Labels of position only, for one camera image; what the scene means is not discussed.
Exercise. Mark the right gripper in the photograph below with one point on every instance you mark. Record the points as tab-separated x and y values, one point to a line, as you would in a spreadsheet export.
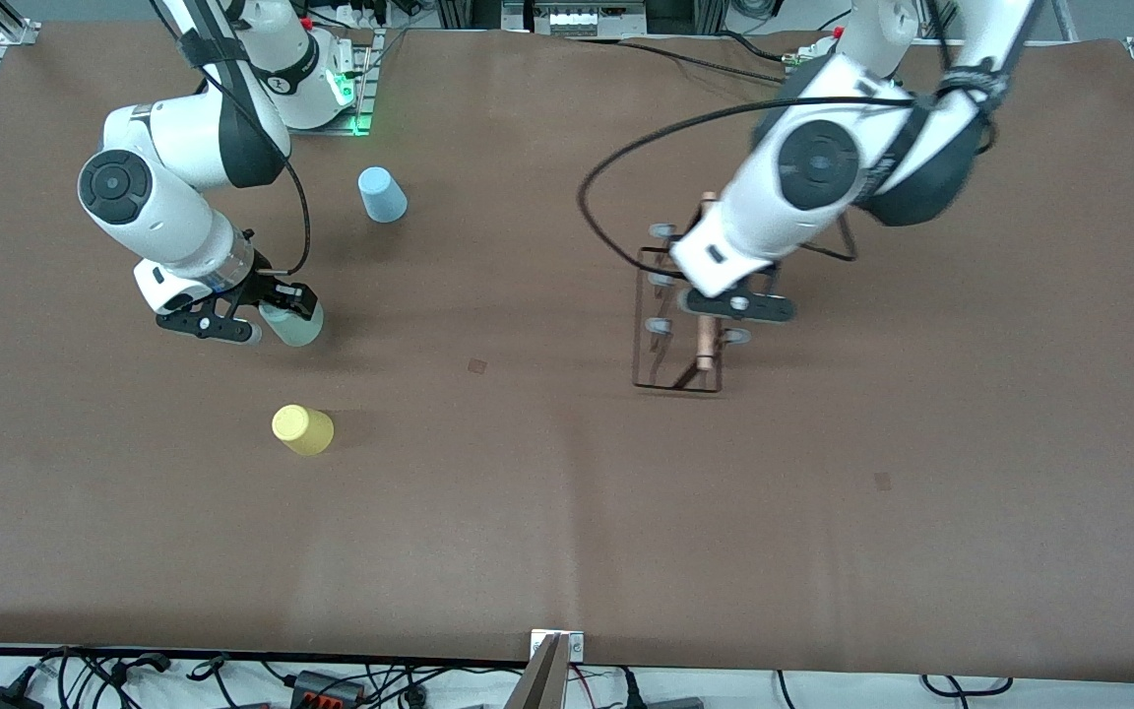
259	289

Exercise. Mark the pale green plastic cup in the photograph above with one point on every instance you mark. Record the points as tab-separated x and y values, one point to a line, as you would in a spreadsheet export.
296	332

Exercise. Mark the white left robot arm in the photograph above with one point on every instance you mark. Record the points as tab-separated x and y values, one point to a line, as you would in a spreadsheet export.
823	158

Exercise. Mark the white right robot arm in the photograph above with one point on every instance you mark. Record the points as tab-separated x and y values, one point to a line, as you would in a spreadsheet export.
154	207

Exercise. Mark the yellow plastic cup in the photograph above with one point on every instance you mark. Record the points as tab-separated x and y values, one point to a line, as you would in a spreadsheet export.
303	430

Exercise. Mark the light blue plastic cup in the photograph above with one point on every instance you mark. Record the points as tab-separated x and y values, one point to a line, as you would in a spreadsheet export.
382	197

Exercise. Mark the grey box with white connectors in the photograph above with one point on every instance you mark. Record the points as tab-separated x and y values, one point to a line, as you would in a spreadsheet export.
575	18

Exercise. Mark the white power strip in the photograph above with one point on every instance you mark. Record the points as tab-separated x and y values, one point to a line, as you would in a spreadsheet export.
355	12

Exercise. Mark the brown table mat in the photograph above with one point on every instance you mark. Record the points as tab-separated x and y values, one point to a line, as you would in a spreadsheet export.
528	492

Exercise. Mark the orange black connector block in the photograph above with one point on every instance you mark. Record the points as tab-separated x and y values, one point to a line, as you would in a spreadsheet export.
326	687

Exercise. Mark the black power adapter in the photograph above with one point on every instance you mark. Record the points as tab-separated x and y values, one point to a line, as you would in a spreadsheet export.
1	699

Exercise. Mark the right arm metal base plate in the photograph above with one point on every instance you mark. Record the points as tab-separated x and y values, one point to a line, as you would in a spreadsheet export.
362	89

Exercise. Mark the silver camera mount bracket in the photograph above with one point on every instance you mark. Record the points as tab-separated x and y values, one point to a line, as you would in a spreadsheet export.
575	645

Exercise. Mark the grey camera support beam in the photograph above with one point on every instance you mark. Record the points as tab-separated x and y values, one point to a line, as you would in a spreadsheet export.
542	684

